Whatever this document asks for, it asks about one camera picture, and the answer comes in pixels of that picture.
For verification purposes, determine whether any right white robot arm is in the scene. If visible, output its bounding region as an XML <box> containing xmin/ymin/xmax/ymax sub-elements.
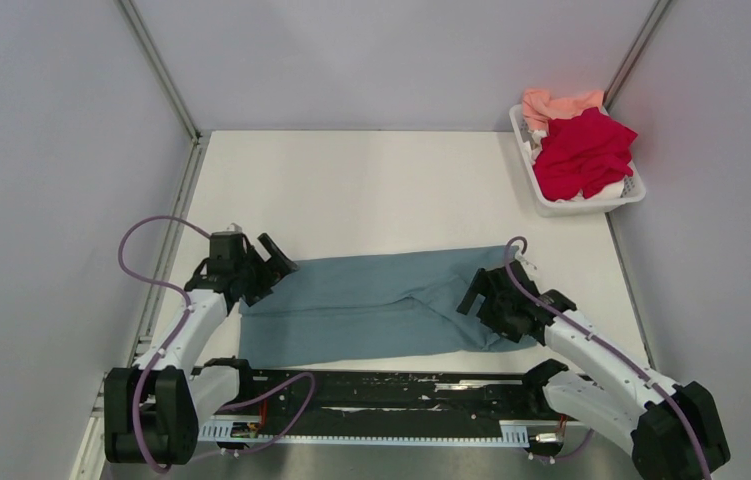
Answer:
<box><xmin>457</xmin><ymin>261</ymin><xmax>731</xmax><ymax>479</ymax></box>

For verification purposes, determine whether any left aluminium frame post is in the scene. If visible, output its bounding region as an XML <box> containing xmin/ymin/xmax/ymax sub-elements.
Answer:
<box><xmin>116</xmin><ymin>0</ymin><xmax>202</xmax><ymax>143</ymax></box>

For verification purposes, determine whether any aluminium frame post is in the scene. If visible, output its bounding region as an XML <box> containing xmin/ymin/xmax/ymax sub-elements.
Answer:
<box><xmin>603</xmin><ymin>0</ymin><xmax>675</xmax><ymax>110</ymax></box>
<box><xmin>116</xmin><ymin>0</ymin><xmax>202</xmax><ymax>143</ymax></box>

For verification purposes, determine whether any peach orange t-shirt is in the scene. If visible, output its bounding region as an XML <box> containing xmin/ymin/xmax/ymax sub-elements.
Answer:
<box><xmin>522</xmin><ymin>88</ymin><xmax>605</xmax><ymax>131</ymax></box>

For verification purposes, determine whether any white slotted cable duct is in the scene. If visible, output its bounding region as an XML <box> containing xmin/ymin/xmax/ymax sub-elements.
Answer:
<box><xmin>198</xmin><ymin>420</ymin><xmax>532</xmax><ymax>449</ymax></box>

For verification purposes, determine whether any aluminium front rail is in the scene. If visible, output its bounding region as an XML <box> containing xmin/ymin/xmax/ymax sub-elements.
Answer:
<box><xmin>91</xmin><ymin>372</ymin><xmax>698</xmax><ymax>429</ymax></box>

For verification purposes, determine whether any teal blue t-shirt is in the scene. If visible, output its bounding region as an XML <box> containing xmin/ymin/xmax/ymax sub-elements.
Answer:
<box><xmin>239</xmin><ymin>246</ymin><xmax>535</xmax><ymax>368</ymax></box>

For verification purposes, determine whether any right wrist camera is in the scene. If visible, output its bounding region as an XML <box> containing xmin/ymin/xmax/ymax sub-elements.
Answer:
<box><xmin>516</xmin><ymin>255</ymin><xmax>537</xmax><ymax>271</ymax></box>

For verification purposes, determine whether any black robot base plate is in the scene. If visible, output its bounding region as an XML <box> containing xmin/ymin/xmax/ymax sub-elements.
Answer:
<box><xmin>126</xmin><ymin>357</ymin><xmax>655</xmax><ymax>460</ymax></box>

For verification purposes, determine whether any red t-shirt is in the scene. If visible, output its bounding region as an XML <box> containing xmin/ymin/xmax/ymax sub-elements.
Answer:
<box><xmin>533</xmin><ymin>107</ymin><xmax>638</xmax><ymax>201</ymax></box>

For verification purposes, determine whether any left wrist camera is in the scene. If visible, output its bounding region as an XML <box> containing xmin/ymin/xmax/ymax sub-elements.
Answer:
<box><xmin>225</xmin><ymin>223</ymin><xmax>243</xmax><ymax>234</ymax></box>

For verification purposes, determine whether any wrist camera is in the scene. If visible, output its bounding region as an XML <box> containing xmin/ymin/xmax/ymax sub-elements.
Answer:
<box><xmin>225</xmin><ymin>223</ymin><xmax>243</xmax><ymax>234</ymax></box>
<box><xmin>516</xmin><ymin>255</ymin><xmax>537</xmax><ymax>271</ymax></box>

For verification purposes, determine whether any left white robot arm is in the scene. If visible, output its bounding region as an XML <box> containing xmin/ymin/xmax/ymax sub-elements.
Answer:
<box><xmin>104</xmin><ymin>231</ymin><xmax>298</xmax><ymax>469</ymax></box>

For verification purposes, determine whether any right aluminium frame post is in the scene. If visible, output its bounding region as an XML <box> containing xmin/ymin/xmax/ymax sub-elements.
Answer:
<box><xmin>603</xmin><ymin>0</ymin><xmax>675</xmax><ymax>110</ymax></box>

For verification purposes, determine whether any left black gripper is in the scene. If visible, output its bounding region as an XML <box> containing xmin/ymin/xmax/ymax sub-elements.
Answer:
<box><xmin>235</xmin><ymin>234</ymin><xmax>299</xmax><ymax>307</ymax></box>

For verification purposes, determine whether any white plastic laundry basket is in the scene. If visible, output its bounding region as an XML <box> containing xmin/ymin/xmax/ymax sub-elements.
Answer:
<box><xmin>509</xmin><ymin>104</ymin><xmax>646</xmax><ymax>218</ymax></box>

